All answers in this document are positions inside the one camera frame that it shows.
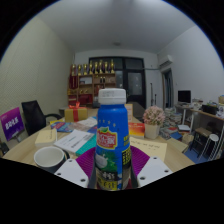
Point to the white round stool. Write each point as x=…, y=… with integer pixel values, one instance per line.
x=213, y=137

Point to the pile of books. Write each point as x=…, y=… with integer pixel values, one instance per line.
x=173, y=118

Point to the tan standing card box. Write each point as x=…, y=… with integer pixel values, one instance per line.
x=129, y=113

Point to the orange book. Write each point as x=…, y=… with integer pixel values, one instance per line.
x=136, y=130

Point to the blue white-capped drink bottle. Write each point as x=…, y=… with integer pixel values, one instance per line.
x=112, y=133

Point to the black computer monitor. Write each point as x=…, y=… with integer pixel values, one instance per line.
x=184, y=96

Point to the teal book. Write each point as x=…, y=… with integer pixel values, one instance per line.
x=88, y=146

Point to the white wall air conditioner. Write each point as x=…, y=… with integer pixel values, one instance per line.
x=165, y=61

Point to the black mug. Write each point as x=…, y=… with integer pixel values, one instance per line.
x=50, y=158

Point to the blue colourful book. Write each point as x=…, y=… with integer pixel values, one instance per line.
x=61, y=126

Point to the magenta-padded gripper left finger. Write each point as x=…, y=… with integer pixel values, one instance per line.
x=71, y=173

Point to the purple sign board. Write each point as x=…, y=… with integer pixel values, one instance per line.
x=11, y=123

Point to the pink flowers in white pot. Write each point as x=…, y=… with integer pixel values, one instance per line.
x=153, y=116

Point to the tan paper envelope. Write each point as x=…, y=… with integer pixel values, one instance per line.
x=150, y=148

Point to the black office chair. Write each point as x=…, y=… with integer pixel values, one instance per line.
x=33, y=115

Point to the wooden side desk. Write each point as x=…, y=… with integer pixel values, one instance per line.
x=208, y=115

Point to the pale paper stack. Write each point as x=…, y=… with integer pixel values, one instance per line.
x=88, y=122

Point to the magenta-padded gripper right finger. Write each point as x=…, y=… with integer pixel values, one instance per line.
x=153, y=170

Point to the wooden shelf unit with trophies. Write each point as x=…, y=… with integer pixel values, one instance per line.
x=90, y=83

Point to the white book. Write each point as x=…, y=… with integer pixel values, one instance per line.
x=71, y=140

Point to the black-framed glass door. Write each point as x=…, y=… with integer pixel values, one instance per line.
x=135, y=83

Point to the yellow gift box red ribbon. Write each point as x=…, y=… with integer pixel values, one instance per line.
x=76, y=114

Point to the small round white table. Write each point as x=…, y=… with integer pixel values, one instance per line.
x=63, y=110

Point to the pale yellow notepad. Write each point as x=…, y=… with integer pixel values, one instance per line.
x=46, y=137

